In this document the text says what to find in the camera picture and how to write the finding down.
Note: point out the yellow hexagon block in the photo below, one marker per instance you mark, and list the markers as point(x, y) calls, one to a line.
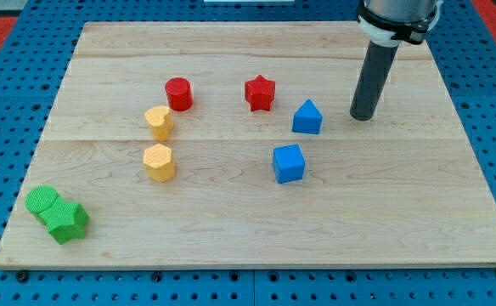
point(159, 162)

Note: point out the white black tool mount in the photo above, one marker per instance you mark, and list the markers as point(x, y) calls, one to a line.
point(389, 22)

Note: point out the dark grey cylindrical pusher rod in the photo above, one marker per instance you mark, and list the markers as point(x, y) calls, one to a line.
point(375, 70)

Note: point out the green cylinder block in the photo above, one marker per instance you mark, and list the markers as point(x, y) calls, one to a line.
point(39, 200)

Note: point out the green star block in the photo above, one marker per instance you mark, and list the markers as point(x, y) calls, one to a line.
point(65, 220)

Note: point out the yellow heart block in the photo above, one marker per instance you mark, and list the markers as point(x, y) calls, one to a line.
point(160, 122)

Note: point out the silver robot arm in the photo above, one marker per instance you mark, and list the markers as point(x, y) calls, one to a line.
point(388, 23)

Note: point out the blue cube block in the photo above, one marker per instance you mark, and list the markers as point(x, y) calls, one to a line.
point(288, 163)

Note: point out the wooden board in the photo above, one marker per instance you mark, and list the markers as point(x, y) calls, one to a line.
point(402, 190)

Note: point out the blue triangle block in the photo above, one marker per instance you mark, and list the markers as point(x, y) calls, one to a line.
point(307, 119)

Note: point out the red cylinder block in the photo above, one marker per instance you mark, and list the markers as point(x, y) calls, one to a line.
point(179, 95)

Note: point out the red star block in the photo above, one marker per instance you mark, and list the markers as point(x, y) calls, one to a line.
point(260, 93)

